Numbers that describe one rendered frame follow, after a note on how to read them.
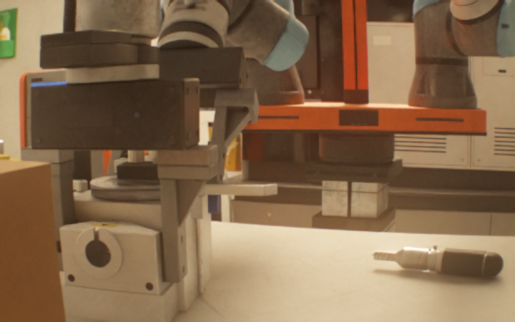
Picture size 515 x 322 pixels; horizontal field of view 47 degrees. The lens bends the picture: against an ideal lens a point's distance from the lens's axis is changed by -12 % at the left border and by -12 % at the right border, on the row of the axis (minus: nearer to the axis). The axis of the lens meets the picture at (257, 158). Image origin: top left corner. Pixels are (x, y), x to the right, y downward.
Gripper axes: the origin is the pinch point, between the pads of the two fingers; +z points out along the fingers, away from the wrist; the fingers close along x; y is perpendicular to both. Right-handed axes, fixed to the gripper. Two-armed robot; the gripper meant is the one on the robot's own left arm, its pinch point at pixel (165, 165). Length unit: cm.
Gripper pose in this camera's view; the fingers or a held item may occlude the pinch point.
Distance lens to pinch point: 63.3
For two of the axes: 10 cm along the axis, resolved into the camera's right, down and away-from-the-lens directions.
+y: -1.2, -5.5, -8.3
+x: 9.9, 0.1, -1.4
